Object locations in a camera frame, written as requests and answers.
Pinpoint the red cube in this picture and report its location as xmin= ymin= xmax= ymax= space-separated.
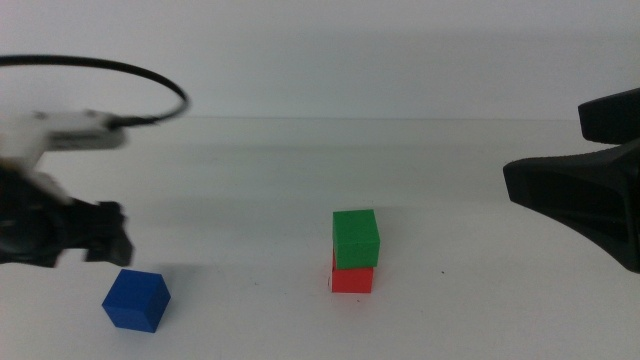
xmin=330 ymin=249 xmax=375 ymax=295

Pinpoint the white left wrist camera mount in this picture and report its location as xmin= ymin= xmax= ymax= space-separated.
xmin=0 ymin=109 xmax=127 ymax=169

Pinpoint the green cube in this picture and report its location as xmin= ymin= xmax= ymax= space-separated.
xmin=332 ymin=208 xmax=381 ymax=270

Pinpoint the blue cube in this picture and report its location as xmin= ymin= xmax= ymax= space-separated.
xmin=101 ymin=268 xmax=172 ymax=334

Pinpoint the black left wrist camera cable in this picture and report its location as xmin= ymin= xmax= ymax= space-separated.
xmin=0 ymin=53 xmax=192 ymax=127

